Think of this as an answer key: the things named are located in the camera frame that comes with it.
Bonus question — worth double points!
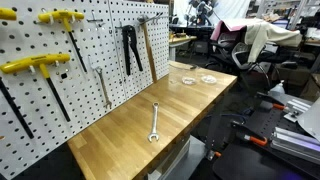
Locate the long aluminium extrusion bars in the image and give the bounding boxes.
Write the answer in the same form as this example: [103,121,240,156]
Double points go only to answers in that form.
[269,126,320,166]

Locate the slim silver combination wrench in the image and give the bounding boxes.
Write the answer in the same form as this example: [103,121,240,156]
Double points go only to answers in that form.
[94,66,113,110]

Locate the white perforated pegboard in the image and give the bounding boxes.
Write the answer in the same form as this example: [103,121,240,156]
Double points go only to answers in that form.
[0,0,171,180]

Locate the long-shaft yellow T-handle hex key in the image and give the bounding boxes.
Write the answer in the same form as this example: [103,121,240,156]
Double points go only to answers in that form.
[0,7,36,140]

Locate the large yellow T-handle hex key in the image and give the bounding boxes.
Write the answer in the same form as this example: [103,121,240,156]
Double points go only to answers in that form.
[0,53,72,123]

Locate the large silver combination wrench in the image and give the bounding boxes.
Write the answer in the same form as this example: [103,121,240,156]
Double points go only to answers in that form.
[147,101,161,144]

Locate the cardboard box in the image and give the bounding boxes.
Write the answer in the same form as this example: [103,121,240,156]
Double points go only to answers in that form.
[299,73,320,103]

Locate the large clear plastic container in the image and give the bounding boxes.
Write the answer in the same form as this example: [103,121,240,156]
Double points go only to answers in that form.
[168,62,200,85]

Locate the wooden background desk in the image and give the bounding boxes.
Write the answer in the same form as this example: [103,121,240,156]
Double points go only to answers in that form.
[168,31,198,62]

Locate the dark background robot equipment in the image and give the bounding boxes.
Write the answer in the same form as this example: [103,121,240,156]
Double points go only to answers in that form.
[184,0,218,28]

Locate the small yellow T-handle hex key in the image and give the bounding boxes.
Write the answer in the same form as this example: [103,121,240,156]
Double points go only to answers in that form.
[37,9,89,74]

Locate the black hand pliers tool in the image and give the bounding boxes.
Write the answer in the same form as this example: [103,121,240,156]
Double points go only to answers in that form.
[121,24,144,77]

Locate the black mesh office chair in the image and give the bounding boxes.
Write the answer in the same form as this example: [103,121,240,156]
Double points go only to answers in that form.
[204,30,278,88]

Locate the long wooden handle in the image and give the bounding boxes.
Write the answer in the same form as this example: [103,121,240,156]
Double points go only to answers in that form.
[137,14,159,84]

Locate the blue cable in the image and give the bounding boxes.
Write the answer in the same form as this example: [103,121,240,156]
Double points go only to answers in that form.
[221,111,255,124]

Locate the grey metal sheet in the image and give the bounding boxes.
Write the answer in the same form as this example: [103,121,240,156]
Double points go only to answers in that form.
[297,97,320,142]

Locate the cream jacket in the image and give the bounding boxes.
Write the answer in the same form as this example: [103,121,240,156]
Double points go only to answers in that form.
[244,19,303,64]

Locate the silver double pegboard hook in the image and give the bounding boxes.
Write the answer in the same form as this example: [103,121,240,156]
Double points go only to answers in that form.
[143,12,170,25]

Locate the short aluminium extrusion block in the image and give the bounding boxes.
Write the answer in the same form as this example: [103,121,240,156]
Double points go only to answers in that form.
[282,98,313,124]

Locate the orange handle black clamp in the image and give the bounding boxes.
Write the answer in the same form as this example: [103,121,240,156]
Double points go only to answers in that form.
[231,120,269,147]
[205,149,223,160]
[255,92,290,112]

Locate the black optical breadboard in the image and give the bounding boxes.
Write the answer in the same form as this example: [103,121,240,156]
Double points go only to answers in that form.
[211,105,320,180]

